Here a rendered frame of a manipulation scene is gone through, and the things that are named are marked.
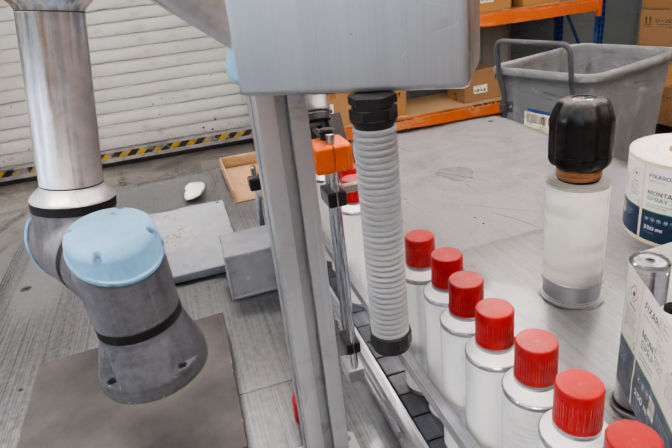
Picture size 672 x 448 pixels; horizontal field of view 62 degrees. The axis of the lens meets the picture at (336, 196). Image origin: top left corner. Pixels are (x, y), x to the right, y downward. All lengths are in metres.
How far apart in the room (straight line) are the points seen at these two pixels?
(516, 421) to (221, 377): 0.45
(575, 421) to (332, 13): 0.32
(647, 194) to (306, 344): 0.68
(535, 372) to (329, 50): 0.29
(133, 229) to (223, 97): 4.26
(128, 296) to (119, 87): 4.27
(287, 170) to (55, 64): 0.42
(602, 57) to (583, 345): 2.99
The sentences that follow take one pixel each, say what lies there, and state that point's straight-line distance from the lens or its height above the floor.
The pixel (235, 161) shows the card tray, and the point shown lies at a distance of 1.75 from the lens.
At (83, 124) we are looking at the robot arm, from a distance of 0.84.
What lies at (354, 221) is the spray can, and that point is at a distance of 0.81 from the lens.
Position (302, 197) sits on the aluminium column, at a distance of 0.50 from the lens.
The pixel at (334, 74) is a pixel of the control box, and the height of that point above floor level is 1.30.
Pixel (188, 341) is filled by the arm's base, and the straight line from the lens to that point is 0.83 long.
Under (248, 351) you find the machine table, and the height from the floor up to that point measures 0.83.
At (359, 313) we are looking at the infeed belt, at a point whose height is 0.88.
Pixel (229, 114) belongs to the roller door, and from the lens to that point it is 5.03.
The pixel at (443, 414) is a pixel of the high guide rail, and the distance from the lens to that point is 0.59.
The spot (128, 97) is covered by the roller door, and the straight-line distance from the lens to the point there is 4.98.
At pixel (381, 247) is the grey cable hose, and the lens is 0.42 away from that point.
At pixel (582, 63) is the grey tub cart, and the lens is 3.76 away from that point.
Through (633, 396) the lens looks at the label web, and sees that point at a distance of 0.68.
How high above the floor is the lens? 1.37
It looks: 22 degrees down
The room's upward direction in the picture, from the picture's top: 6 degrees counter-clockwise
